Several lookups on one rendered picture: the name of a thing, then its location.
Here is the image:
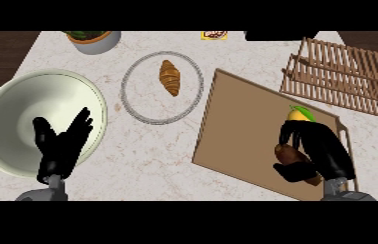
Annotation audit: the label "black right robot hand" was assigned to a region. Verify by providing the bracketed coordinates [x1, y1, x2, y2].
[272, 119, 358, 184]

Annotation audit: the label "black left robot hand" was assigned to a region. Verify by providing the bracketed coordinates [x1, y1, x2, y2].
[32, 106, 95, 185]

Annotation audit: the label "brown sweet potato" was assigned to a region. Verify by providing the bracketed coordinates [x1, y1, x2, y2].
[274, 143, 324, 187]

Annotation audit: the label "brown wooden tray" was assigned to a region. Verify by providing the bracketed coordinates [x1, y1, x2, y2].
[191, 68, 355, 202]

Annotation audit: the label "wooden slatted tiered shelf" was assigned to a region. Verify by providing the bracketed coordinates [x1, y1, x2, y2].
[278, 36, 378, 117]

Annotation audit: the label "yellow lemon with green leaf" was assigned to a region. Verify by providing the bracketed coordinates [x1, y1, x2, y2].
[287, 104, 318, 123]

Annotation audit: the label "large pale green bowl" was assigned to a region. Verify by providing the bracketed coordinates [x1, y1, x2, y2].
[0, 68, 110, 179]

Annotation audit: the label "white plate with grey rim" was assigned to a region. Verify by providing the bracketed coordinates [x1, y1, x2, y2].
[120, 50, 206, 126]

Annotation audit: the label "brown croissant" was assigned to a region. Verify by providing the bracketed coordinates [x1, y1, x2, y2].
[159, 59, 182, 98]

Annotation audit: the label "grey pot with green plant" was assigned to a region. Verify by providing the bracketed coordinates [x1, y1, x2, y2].
[61, 30, 123, 56]

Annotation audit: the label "yellow printed box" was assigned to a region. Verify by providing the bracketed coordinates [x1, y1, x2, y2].
[200, 30, 229, 41]

